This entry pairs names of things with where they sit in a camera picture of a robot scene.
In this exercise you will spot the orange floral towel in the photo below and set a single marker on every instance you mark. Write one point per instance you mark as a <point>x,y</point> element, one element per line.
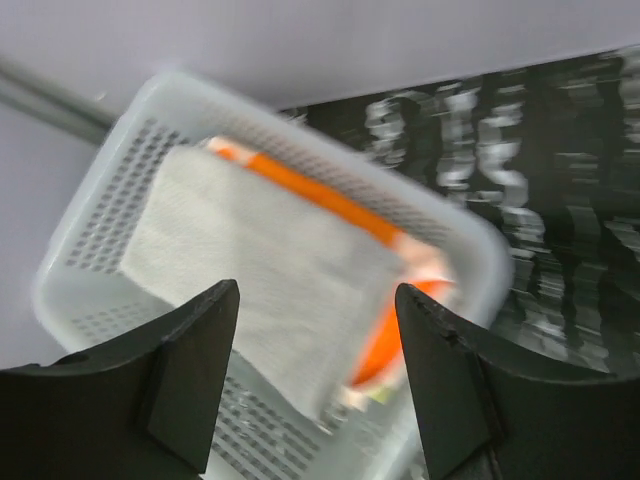
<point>317,273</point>

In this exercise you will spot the white perforated plastic basket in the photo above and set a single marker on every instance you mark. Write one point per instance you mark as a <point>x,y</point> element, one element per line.
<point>81,299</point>

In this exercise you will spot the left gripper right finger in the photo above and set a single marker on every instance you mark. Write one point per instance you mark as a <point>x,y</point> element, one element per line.
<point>488,408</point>

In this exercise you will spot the grey white towel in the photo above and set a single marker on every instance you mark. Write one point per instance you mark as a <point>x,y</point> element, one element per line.
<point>183,232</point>

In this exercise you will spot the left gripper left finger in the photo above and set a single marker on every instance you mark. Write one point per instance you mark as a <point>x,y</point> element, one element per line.
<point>142,405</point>

